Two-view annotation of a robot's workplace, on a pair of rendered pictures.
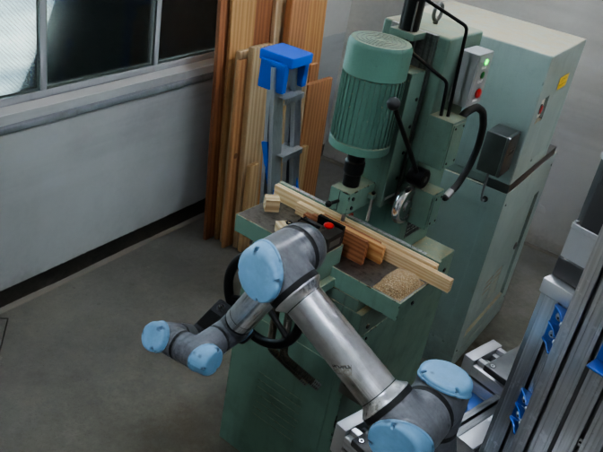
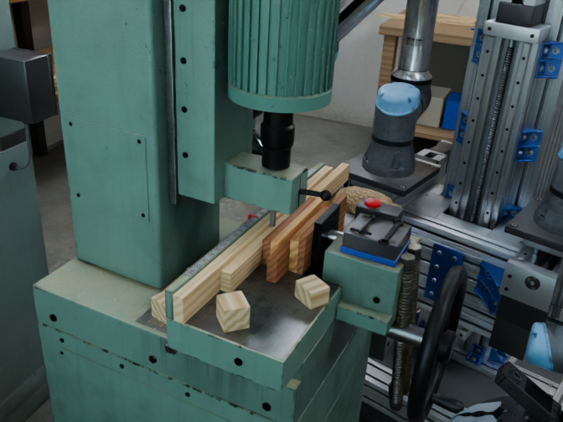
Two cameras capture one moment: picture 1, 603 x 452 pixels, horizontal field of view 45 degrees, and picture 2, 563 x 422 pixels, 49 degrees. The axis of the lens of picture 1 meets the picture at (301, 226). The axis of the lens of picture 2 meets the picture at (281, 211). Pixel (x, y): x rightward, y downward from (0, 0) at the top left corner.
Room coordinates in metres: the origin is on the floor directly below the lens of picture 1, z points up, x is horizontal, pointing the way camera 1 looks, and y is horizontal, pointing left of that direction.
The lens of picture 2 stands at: (2.09, 0.90, 1.52)
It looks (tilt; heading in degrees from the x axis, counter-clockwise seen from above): 28 degrees down; 262
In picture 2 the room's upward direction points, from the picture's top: 3 degrees clockwise
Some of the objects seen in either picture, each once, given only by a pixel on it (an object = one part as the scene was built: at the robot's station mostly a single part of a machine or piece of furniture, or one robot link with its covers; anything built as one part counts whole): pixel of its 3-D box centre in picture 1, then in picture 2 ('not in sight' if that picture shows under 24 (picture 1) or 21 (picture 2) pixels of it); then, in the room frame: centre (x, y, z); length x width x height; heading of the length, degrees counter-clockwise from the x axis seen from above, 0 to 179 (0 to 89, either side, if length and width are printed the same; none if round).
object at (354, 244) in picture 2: (313, 233); (378, 229); (1.78, -0.04, 0.99); 0.13 x 0.11 x 0.06; 57
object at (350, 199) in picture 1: (351, 196); (265, 185); (1.98, -0.13, 1.03); 0.14 x 0.07 x 0.09; 147
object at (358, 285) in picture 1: (322, 257); (326, 271); (1.86, -0.08, 0.87); 0.61 x 0.30 x 0.06; 57
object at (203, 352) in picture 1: (201, 351); not in sight; (1.39, 0.18, 0.84); 0.11 x 0.11 x 0.08; 60
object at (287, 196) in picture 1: (350, 229); (267, 229); (1.97, -0.15, 0.93); 0.60 x 0.02 x 0.05; 57
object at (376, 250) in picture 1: (349, 238); (301, 228); (1.90, -0.15, 0.93); 0.24 x 0.01 x 0.06; 57
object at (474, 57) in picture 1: (471, 76); not in sight; (2.15, -0.41, 1.40); 0.10 x 0.06 x 0.16; 147
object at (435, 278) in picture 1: (369, 244); (296, 217); (1.90, -0.21, 0.92); 0.55 x 0.02 x 0.04; 57
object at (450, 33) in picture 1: (406, 135); (141, 89); (2.21, -0.28, 1.16); 0.22 x 0.22 x 0.72; 57
